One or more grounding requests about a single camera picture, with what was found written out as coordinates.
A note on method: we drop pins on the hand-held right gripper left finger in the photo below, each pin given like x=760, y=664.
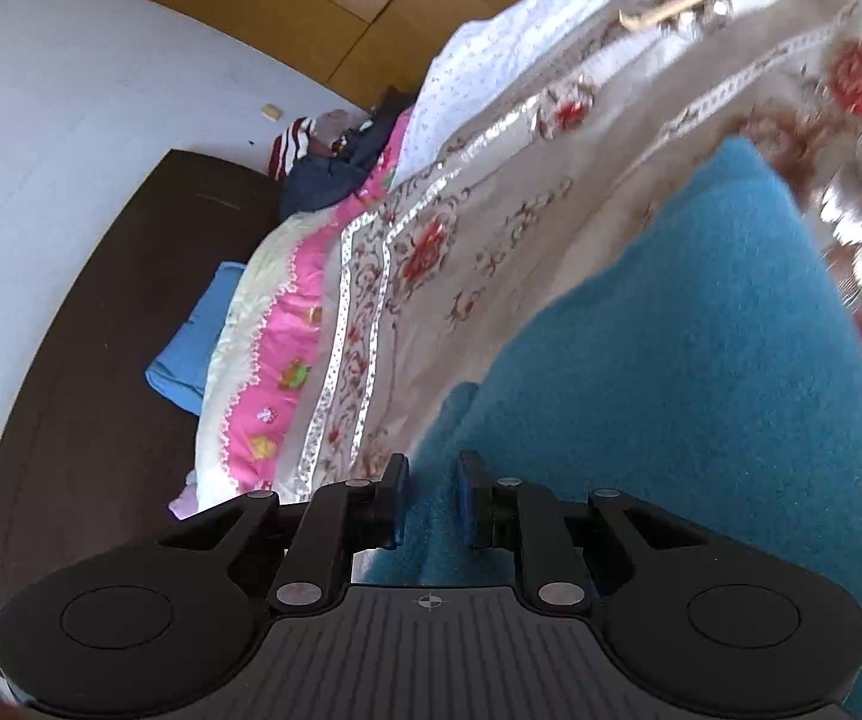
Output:
x=398, y=499

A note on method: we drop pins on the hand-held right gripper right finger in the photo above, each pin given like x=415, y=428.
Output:
x=467, y=495

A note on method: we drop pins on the blue knitted sweater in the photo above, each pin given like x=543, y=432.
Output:
x=663, y=405

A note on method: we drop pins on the dark blue clothes pile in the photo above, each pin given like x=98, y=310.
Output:
x=326, y=180

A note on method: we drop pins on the pink cartoon quilt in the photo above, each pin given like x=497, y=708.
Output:
x=284, y=330

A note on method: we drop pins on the light blue folded cloth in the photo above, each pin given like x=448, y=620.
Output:
x=191, y=352

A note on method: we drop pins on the floral beige blanket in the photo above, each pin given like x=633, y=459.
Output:
x=551, y=187

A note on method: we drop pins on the dark wooden headboard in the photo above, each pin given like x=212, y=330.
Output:
x=93, y=360

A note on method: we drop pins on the red white striped cloth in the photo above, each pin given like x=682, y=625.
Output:
x=290, y=144

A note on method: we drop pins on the white dotted bed sheet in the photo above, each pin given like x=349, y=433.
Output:
x=498, y=52

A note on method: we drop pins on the wooden wardrobe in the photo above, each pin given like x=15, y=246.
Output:
x=288, y=0

